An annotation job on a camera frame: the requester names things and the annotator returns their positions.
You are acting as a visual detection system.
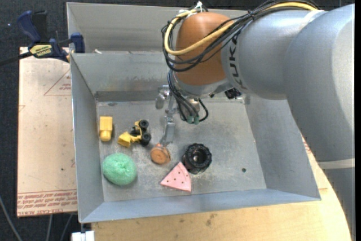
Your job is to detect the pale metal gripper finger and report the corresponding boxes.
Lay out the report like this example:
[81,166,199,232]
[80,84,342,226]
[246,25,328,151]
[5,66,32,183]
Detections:
[166,116,177,147]
[160,115,171,147]

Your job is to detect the orange round disc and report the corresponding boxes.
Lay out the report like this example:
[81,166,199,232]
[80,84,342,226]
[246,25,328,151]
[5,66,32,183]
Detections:
[149,143,172,165]

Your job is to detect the yellow toy loader black wheels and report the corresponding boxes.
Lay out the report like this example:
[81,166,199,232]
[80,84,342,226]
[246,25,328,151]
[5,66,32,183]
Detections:
[117,119,152,148]

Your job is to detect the grey metal bin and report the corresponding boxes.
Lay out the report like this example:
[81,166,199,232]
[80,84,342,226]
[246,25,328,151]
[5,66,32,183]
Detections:
[66,2,322,224]

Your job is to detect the pink triangular sanding pad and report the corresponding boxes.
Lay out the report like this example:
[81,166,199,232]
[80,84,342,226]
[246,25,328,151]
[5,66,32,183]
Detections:
[160,161,193,193]

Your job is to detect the green round sponge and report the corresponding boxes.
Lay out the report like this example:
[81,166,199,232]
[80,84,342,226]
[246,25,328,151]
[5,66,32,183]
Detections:
[101,152,138,186]

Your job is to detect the yellow plastic block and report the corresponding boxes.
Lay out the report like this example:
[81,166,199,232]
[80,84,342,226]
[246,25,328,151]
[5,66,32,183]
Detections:
[98,116,115,142]

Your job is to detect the brown cardboard board red print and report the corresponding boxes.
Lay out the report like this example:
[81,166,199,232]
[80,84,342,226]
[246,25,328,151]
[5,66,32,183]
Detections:
[16,46,78,218]

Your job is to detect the black cylinder on white bracket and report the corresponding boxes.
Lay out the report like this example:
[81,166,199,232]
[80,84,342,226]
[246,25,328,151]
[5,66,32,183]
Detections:
[224,88,243,100]

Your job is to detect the black ribbed ring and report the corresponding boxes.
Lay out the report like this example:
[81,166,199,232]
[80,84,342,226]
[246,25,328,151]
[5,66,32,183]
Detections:
[181,143,213,174]

